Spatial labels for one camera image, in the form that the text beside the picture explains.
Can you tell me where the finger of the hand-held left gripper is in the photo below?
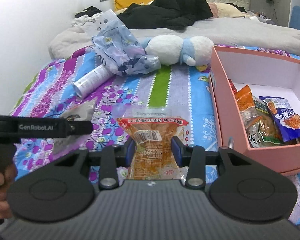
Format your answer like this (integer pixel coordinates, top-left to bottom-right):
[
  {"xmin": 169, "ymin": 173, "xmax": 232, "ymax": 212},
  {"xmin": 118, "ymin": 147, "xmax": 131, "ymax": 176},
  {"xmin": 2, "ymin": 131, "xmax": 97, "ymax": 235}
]
[{"xmin": 67, "ymin": 120, "xmax": 93, "ymax": 138}]

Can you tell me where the black jacket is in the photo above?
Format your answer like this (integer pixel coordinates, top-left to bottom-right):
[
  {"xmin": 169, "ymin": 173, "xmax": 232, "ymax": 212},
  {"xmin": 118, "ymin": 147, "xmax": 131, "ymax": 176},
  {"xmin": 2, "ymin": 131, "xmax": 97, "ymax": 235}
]
[{"xmin": 117, "ymin": 0, "xmax": 214, "ymax": 30}]

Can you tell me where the grey duvet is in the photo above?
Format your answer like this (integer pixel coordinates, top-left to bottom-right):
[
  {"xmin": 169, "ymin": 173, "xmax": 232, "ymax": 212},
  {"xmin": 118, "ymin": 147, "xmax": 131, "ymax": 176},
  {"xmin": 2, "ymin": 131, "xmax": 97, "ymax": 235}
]
[{"xmin": 48, "ymin": 15, "xmax": 300, "ymax": 58}]

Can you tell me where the large orange red snack packet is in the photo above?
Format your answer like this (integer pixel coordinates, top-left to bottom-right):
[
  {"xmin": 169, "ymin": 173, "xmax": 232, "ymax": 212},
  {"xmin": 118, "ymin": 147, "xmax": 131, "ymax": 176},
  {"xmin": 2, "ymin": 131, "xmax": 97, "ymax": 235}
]
[{"xmin": 116, "ymin": 107, "xmax": 191, "ymax": 180}]

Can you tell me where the white and blue plush toy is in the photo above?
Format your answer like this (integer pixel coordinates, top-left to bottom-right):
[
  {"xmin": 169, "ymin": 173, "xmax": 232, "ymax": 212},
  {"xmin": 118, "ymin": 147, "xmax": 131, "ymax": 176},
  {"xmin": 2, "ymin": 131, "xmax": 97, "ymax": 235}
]
[{"xmin": 141, "ymin": 35, "xmax": 215, "ymax": 67}]

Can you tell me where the person's left hand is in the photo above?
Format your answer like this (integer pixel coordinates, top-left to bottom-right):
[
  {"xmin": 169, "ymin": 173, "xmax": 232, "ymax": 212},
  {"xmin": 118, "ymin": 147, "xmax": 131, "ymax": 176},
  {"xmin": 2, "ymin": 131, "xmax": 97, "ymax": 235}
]
[{"xmin": 0, "ymin": 160, "xmax": 18, "ymax": 220}]

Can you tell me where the pink cardboard box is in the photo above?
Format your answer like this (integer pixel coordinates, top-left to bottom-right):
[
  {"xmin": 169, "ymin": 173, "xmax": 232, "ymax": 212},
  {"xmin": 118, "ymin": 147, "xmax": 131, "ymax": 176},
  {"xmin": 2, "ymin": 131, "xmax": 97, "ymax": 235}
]
[{"xmin": 209, "ymin": 45, "xmax": 300, "ymax": 176}]

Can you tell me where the pile of clothes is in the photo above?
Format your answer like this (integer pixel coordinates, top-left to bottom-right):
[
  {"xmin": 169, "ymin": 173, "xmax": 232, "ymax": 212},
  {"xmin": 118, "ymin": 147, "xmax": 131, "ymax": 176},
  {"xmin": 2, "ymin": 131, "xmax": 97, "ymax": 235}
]
[{"xmin": 71, "ymin": 6, "xmax": 104, "ymax": 27}]

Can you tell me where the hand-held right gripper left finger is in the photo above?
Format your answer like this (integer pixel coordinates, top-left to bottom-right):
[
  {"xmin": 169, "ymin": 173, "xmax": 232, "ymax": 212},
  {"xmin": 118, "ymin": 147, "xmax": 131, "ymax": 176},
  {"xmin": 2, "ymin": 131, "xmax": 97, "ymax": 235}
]
[{"xmin": 54, "ymin": 137, "xmax": 136, "ymax": 190}]

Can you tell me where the small red snack packet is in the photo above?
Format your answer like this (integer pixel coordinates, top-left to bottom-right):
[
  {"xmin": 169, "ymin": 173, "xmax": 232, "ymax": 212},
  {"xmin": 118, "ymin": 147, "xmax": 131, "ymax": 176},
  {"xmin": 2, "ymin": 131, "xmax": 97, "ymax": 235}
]
[{"xmin": 228, "ymin": 79, "xmax": 238, "ymax": 94}]

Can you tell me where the blue snack packet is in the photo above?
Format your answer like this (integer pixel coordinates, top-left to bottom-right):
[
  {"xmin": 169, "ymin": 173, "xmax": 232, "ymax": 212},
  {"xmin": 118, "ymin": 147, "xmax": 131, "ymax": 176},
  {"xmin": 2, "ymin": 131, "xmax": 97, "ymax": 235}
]
[{"xmin": 259, "ymin": 95, "xmax": 300, "ymax": 143}]

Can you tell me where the small dark snack packet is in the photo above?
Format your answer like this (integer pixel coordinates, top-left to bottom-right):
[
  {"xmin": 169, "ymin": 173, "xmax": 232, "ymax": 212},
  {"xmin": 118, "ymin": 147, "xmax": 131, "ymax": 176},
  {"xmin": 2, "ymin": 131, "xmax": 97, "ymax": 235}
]
[{"xmin": 52, "ymin": 97, "xmax": 98, "ymax": 155}]

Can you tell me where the purple floral printed quilt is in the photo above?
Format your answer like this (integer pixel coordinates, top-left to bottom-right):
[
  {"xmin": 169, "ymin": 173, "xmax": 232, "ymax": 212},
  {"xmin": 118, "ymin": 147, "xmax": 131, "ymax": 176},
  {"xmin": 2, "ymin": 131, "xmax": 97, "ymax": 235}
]
[{"xmin": 9, "ymin": 45, "xmax": 300, "ymax": 228}]

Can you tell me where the brown striped red label packet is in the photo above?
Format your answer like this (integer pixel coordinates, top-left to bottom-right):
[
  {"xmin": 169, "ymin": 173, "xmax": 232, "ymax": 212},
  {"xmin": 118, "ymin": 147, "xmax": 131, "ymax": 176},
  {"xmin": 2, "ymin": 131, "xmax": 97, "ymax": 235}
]
[{"xmin": 234, "ymin": 85, "xmax": 256, "ymax": 117}]

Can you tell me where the beige pink pillow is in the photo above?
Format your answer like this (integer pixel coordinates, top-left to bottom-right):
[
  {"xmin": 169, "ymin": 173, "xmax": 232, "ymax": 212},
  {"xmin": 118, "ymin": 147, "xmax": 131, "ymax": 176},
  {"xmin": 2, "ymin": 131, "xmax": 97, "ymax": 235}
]
[{"xmin": 207, "ymin": 2, "xmax": 247, "ymax": 18}]

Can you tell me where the white cylindrical can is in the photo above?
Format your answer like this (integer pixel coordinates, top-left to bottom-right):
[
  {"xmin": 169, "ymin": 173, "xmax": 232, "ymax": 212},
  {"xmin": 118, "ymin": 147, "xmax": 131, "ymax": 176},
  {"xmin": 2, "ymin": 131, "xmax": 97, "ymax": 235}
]
[{"xmin": 73, "ymin": 64, "xmax": 110, "ymax": 98}]

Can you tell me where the cluster of small bedside bottles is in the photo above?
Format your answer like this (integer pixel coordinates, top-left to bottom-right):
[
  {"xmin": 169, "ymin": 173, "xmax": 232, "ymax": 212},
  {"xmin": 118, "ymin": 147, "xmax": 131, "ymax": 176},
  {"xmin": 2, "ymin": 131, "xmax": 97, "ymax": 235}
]
[{"xmin": 247, "ymin": 9, "xmax": 274, "ymax": 22}]

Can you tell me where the crumpled clear plastic bag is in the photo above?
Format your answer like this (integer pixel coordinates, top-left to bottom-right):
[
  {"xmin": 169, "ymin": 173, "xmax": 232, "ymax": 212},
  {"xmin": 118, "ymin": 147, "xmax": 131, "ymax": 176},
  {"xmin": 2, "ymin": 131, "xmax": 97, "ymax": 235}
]
[{"xmin": 91, "ymin": 9, "xmax": 162, "ymax": 77}]

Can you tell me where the white snack packet red label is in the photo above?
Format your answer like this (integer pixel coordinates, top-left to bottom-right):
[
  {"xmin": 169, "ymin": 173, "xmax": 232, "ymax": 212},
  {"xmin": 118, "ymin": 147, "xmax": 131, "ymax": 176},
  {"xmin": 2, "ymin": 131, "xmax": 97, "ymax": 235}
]
[{"xmin": 245, "ymin": 112, "xmax": 284, "ymax": 148}]

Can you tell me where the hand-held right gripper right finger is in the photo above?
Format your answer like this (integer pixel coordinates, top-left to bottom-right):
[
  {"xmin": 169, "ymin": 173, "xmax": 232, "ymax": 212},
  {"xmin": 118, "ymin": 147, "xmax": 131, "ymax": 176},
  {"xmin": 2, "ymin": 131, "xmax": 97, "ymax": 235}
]
[{"xmin": 171, "ymin": 136, "xmax": 258, "ymax": 190}]

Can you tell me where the yellow pillow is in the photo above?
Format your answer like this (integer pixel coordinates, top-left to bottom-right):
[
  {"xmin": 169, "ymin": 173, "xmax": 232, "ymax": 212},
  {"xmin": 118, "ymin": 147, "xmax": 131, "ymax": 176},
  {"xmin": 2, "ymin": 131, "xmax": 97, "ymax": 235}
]
[{"xmin": 111, "ymin": 0, "xmax": 160, "ymax": 12}]

